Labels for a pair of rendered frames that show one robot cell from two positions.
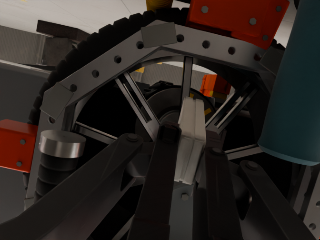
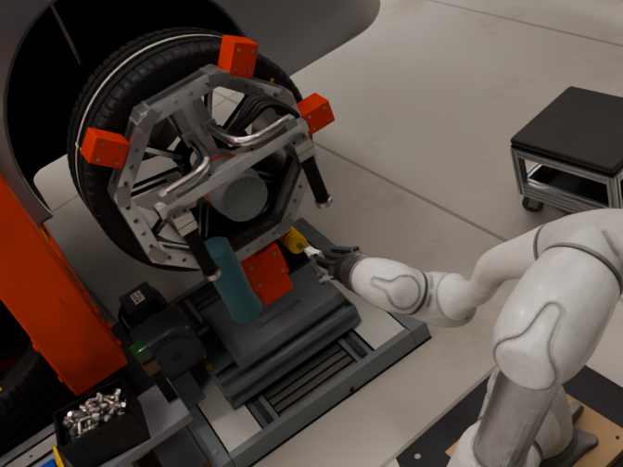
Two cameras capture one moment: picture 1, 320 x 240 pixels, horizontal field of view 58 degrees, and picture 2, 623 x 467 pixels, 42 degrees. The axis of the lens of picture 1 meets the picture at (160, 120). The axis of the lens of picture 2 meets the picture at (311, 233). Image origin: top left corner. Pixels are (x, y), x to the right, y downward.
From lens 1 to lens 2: 193 cm
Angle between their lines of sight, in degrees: 49
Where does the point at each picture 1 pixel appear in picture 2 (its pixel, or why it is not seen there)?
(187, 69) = not seen: hidden behind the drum
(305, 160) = (219, 256)
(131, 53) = (291, 208)
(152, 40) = (286, 222)
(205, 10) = (273, 253)
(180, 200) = (260, 203)
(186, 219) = (251, 199)
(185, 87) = not seen: hidden behind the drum
